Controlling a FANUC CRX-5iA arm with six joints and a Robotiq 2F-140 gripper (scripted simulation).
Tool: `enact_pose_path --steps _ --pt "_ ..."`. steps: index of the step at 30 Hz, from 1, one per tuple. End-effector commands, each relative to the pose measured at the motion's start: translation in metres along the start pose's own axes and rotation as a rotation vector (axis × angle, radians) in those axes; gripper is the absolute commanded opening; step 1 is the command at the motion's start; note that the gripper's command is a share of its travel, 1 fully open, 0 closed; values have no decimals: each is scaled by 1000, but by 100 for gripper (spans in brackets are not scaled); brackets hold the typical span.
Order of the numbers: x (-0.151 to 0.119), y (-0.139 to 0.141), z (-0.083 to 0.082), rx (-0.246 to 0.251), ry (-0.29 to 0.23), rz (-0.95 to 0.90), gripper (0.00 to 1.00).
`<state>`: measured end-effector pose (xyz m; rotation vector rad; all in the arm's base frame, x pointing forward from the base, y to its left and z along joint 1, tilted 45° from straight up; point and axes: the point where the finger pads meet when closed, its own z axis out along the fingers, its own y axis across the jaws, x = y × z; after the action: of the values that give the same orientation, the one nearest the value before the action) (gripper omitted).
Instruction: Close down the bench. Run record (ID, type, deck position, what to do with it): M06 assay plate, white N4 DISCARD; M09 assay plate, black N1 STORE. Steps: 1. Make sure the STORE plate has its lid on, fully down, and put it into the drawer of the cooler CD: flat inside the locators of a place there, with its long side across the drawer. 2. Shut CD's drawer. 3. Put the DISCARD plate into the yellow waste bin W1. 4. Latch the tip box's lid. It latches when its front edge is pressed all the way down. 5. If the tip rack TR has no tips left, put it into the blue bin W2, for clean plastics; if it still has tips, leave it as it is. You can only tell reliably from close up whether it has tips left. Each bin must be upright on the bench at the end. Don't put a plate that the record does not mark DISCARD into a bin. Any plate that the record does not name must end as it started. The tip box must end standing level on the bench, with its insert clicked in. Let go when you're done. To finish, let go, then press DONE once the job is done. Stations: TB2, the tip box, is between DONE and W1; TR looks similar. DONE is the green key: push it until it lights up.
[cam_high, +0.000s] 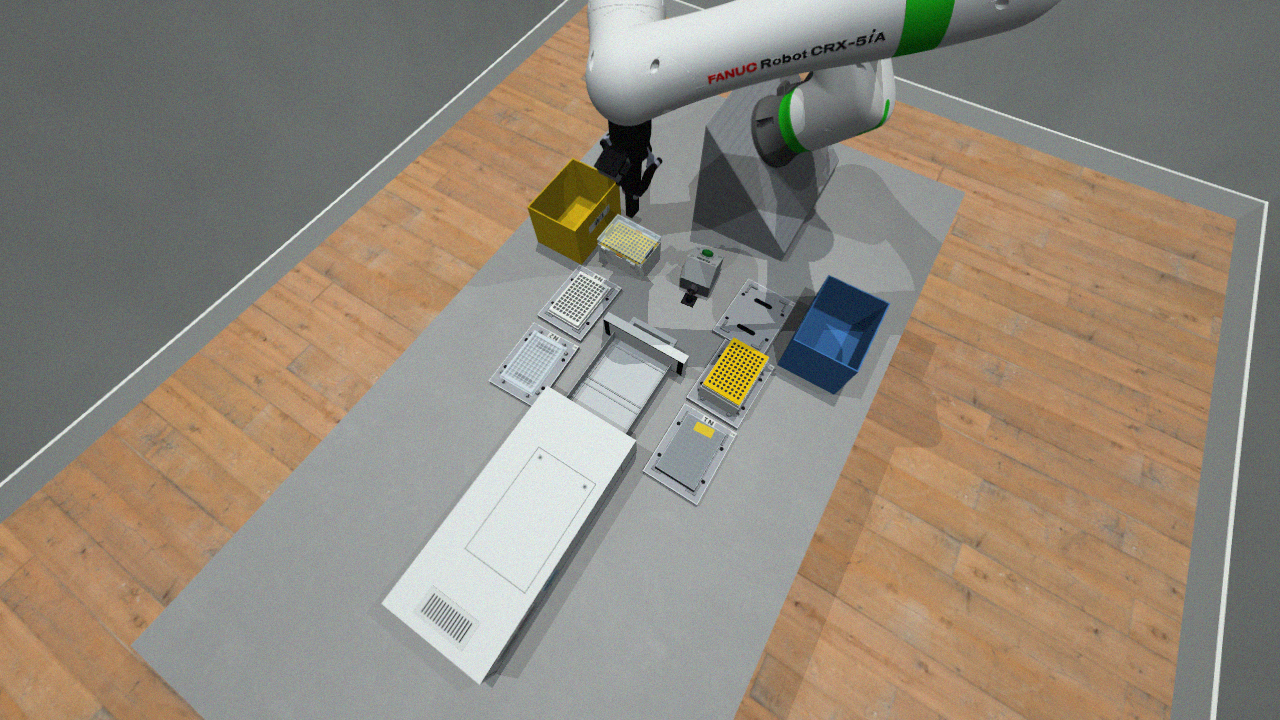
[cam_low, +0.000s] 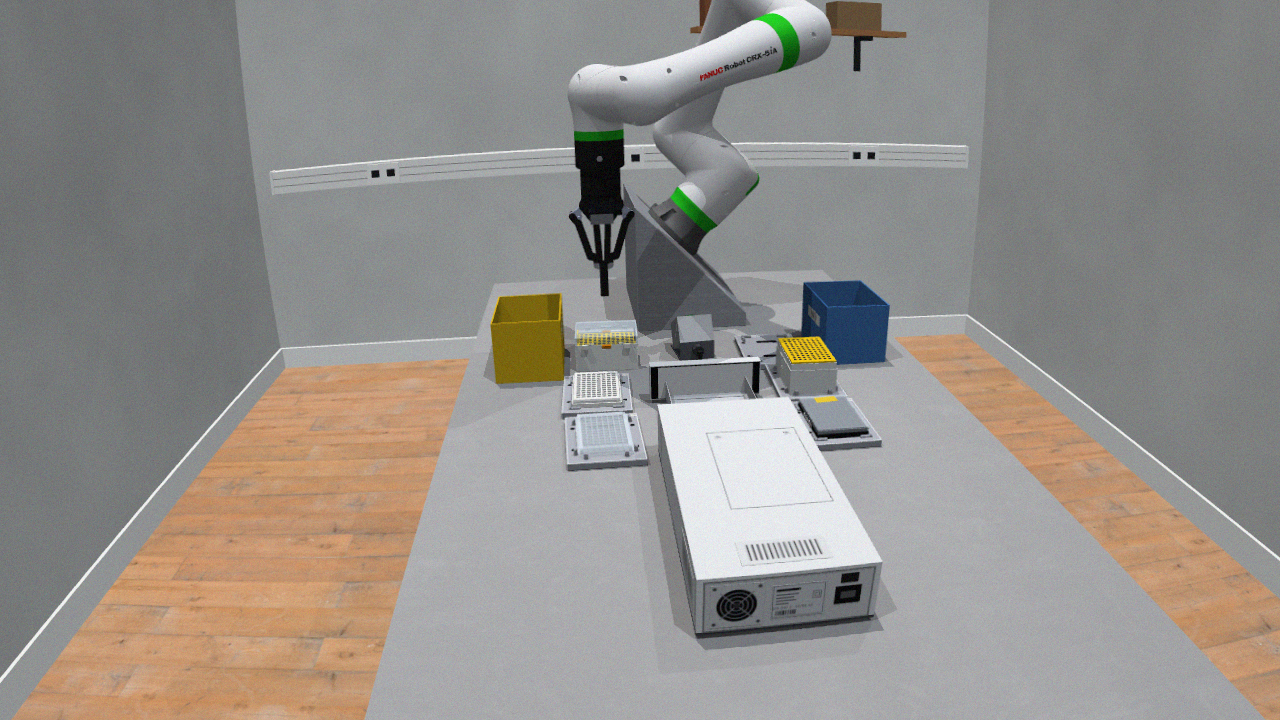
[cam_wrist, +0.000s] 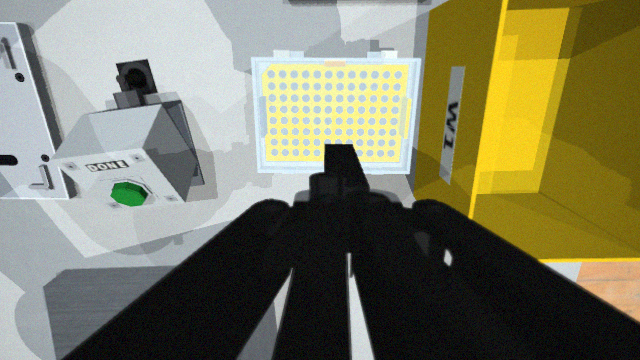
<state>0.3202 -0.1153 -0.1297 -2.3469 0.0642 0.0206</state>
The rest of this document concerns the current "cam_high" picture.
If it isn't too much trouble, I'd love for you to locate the blue bin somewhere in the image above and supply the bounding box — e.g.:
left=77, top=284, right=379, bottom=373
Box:
left=777, top=275, right=890, bottom=395

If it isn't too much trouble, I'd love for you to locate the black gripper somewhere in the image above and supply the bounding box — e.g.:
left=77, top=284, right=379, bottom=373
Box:
left=600, top=120, right=662, bottom=218

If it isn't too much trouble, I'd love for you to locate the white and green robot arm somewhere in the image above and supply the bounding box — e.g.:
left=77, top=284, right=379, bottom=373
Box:
left=585, top=0, right=1060, bottom=168

